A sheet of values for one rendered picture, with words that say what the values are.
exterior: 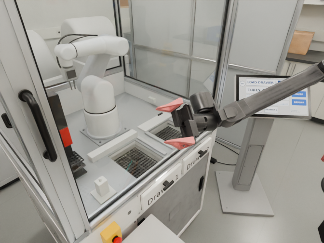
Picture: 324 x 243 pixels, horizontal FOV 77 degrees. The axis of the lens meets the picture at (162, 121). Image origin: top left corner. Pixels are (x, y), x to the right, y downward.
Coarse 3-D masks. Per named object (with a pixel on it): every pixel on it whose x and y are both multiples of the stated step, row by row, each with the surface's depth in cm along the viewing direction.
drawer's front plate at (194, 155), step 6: (210, 138) 130; (204, 144) 125; (210, 144) 133; (198, 150) 122; (204, 150) 129; (192, 156) 118; (198, 156) 125; (186, 162) 115; (192, 162) 122; (186, 168) 118
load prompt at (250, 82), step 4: (248, 80) 149; (252, 80) 149; (256, 80) 149; (260, 80) 149; (264, 80) 149; (268, 80) 148; (272, 80) 148; (276, 80) 148; (280, 80) 148; (248, 84) 149; (252, 84) 149; (256, 84) 149; (260, 84) 148; (264, 84) 148; (268, 84) 148; (272, 84) 148
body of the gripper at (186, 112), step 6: (186, 108) 60; (186, 114) 61; (192, 114) 59; (198, 114) 63; (186, 120) 61; (198, 120) 60; (204, 120) 62; (180, 126) 63; (198, 126) 61; (204, 126) 62; (186, 132) 62; (198, 132) 58
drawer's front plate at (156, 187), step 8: (176, 168) 108; (168, 176) 105; (176, 176) 112; (160, 184) 101; (144, 192) 95; (152, 192) 98; (160, 192) 104; (144, 200) 95; (152, 200) 101; (144, 208) 98
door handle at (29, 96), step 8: (24, 96) 42; (32, 96) 42; (32, 104) 41; (32, 112) 42; (40, 112) 43; (40, 120) 43; (40, 128) 44; (48, 136) 46; (48, 144) 46; (48, 152) 48
